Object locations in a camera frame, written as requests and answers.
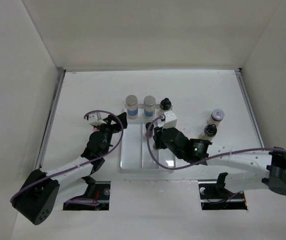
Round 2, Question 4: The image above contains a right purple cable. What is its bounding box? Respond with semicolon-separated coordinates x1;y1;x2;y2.
146;114;286;173

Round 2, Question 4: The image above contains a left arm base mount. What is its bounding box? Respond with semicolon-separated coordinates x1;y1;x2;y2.
63;176;111;211

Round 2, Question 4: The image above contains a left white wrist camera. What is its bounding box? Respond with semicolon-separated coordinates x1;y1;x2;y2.
85;112;106;125

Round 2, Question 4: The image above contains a red-label white-lid jar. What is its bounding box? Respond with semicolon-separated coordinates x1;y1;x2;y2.
207;108;225;126

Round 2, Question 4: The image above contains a black-lid tan spice jar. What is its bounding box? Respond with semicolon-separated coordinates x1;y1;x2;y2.
200;124;217;141

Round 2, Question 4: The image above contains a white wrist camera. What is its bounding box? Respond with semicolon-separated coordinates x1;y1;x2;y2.
85;112;106;125
161;110;177;129

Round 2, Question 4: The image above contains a clear plastic organizer tray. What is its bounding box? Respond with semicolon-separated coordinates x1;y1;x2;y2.
119;103;177;174

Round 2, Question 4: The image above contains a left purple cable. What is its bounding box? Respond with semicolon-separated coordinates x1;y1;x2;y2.
10;109;124;204

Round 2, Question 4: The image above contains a black-lid white spice jar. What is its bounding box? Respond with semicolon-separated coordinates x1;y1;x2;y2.
159;97;172;115

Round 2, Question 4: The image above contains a small black-lid spice bottle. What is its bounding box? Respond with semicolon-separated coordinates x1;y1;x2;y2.
145;122;154;139

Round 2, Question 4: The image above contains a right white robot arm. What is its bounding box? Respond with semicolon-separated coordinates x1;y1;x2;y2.
153;127;286;198

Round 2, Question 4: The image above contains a silver-lid blue-label shaker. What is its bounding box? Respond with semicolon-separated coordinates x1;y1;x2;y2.
144;95;156;119
125;95;138;120

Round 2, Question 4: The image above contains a purple cable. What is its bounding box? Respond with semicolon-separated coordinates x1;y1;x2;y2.
10;109;124;204
146;114;286;173

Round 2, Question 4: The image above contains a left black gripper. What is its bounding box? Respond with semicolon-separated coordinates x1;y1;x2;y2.
94;112;126;156

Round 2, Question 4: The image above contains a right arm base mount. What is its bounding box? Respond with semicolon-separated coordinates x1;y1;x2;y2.
198;172;247;211

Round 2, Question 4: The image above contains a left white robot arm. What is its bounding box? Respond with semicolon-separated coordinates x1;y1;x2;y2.
10;110;128;226

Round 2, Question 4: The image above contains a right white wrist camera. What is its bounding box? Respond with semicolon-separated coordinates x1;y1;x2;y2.
161;110;177;129

